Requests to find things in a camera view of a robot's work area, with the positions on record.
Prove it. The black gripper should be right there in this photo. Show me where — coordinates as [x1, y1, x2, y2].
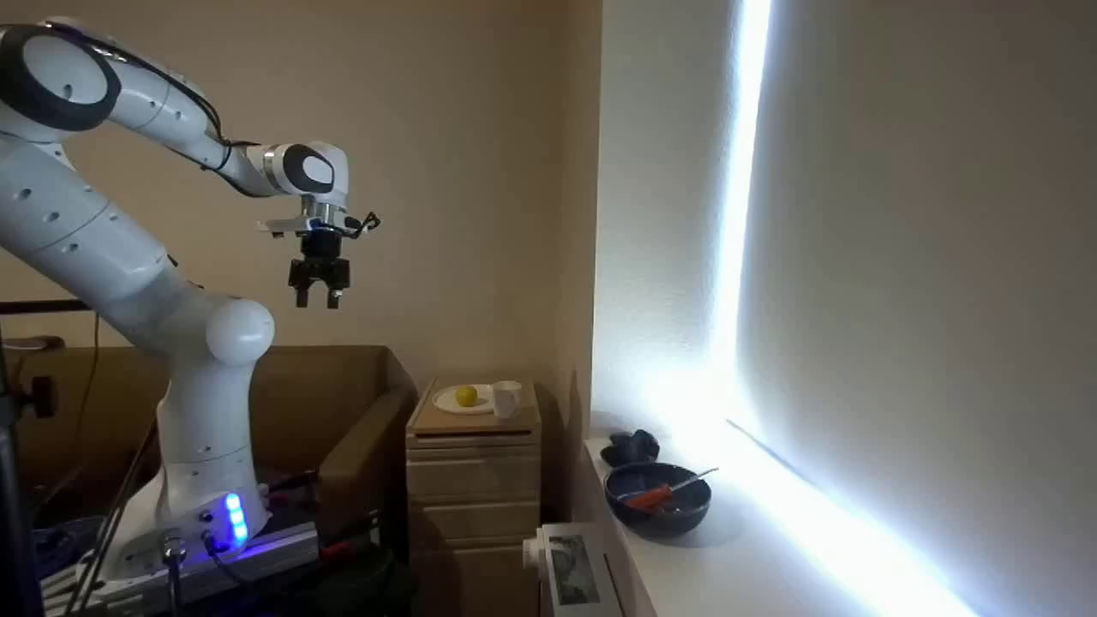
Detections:
[289, 234, 351, 309]

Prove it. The white round plate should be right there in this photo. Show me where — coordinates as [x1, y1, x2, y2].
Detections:
[433, 385, 493, 413]

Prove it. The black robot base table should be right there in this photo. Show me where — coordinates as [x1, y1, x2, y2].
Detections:
[40, 484, 382, 617]

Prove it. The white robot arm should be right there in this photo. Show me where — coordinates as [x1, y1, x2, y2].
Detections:
[0, 20, 363, 571]

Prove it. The wooden night stand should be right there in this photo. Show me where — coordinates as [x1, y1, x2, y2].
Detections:
[405, 380, 541, 617]

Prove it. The yellow lemon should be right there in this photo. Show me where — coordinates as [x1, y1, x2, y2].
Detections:
[457, 385, 476, 408]

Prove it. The white cup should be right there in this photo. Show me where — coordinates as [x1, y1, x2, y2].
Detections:
[493, 380, 520, 418]

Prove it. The brown leather armchair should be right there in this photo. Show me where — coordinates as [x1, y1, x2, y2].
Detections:
[15, 345, 415, 549]

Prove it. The dark folded cloth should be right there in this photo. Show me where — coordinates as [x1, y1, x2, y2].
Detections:
[600, 427, 657, 467]

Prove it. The dark blue bowl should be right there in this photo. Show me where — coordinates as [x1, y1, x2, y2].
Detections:
[605, 463, 712, 537]

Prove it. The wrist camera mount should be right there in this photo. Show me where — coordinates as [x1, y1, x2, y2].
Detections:
[269, 195, 382, 240]

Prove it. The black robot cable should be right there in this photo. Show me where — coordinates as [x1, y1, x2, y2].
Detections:
[44, 16, 263, 179]

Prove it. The red handled utensil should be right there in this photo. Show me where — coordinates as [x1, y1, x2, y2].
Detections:
[625, 467, 720, 515]

